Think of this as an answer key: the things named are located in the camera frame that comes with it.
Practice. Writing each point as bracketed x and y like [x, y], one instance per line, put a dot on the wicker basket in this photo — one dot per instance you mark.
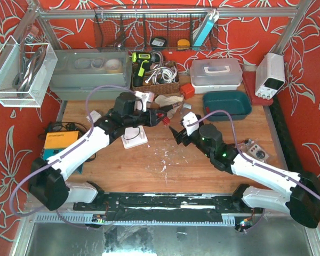
[162, 82]

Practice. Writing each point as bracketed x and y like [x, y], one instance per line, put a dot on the teal plastic tray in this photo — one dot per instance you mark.
[236, 103]

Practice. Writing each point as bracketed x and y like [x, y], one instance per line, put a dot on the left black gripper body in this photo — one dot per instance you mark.
[152, 117]

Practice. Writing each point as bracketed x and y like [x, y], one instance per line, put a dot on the small red box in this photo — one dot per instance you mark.
[187, 91]

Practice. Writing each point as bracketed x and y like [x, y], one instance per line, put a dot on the blue white booklet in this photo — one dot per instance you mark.
[201, 33]

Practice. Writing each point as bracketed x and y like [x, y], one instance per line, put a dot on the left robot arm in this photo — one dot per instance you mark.
[49, 182]

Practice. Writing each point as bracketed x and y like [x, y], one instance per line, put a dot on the white bench power supply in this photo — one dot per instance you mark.
[269, 76]

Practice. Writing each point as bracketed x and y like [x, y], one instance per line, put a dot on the beige work glove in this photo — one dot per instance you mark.
[162, 101]

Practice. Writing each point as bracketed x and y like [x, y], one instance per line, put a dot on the black wire wall basket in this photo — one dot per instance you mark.
[131, 27]

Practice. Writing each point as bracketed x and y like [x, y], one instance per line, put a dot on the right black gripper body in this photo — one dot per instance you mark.
[184, 137]

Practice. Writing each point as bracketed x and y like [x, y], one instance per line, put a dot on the red mat under supply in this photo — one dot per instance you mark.
[249, 84]

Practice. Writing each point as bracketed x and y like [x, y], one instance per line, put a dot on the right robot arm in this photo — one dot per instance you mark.
[297, 194]

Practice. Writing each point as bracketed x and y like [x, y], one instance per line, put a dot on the black orange screwdriver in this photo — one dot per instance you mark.
[170, 107]

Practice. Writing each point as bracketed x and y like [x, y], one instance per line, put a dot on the white plug adapter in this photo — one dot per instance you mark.
[94, 116]

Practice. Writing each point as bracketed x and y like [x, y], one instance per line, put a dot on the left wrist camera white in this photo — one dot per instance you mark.
[142, 98]

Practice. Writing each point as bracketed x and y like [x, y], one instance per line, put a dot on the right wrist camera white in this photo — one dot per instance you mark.
[190, 122]

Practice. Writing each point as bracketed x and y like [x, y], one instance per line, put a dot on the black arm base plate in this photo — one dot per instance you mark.
[166, 207]

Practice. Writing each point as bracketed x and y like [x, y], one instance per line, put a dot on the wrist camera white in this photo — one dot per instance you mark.
[142, 98]
[190, 122]

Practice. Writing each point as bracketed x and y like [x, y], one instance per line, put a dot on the small metal bracket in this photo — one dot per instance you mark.
[187, 106]

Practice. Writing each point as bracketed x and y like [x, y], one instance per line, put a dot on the bagged electronic module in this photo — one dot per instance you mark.
[254, 149]

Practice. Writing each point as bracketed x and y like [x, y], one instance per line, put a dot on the white peg fixture board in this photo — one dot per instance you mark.
[134, 137]

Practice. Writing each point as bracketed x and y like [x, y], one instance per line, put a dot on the orange teal power box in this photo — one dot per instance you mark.
[56, 142]

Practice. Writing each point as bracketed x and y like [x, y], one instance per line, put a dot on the clear acrylic hanging bin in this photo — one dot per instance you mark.
[25, 72]

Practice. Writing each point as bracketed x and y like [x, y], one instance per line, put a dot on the grey plastic storage box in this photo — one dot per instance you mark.
[80, 71]

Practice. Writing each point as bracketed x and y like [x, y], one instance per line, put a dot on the white clear lidded case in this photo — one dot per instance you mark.
[215, 75]

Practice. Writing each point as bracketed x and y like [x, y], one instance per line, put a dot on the green black cordless drill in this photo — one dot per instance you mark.
[143, 60]

